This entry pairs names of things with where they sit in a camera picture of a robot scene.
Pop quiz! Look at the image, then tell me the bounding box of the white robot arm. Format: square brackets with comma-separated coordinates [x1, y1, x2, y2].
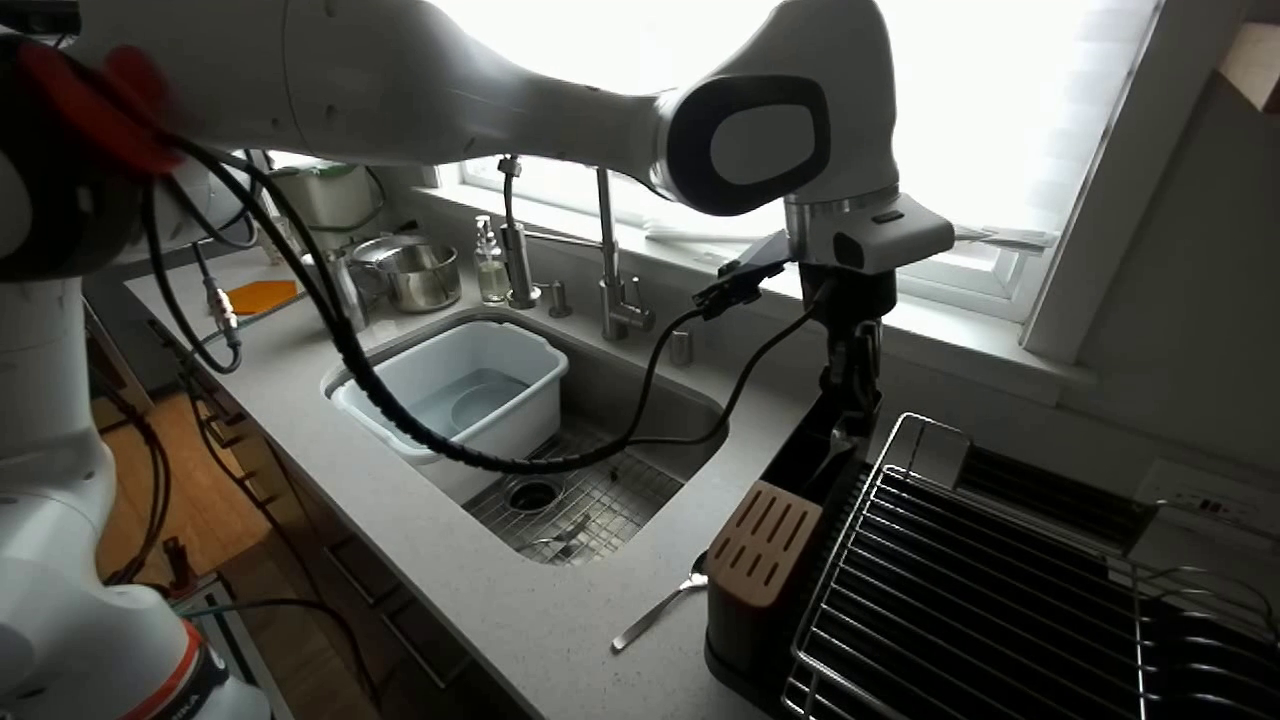
[0, 0, 950, 448]

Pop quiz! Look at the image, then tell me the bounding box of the stainless steel pot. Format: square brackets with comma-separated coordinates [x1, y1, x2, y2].
[351, 237, 461, 316]

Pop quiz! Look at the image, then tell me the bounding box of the metal sink grid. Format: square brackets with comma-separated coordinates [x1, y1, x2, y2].
[467, 448, 695, 565]

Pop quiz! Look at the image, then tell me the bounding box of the chrome spring kitchen faucet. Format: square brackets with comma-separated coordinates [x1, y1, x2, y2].
[494, 152, 651, 342]

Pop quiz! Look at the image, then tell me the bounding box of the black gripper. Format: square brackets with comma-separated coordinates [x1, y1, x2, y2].
[799, 266, 895, 438]

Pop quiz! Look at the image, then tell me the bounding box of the silver spoon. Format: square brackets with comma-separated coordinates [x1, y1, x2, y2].
[609, 573, 708, 656]

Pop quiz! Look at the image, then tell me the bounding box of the white plastic wash basin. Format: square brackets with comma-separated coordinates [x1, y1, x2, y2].
[377, 322, 568, 460]

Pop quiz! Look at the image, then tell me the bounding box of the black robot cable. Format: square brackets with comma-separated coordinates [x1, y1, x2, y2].
[136, 132, 833, 475]

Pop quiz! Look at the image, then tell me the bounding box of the clear soap bottle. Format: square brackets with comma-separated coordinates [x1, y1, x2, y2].
[476, 216, 513, 306]

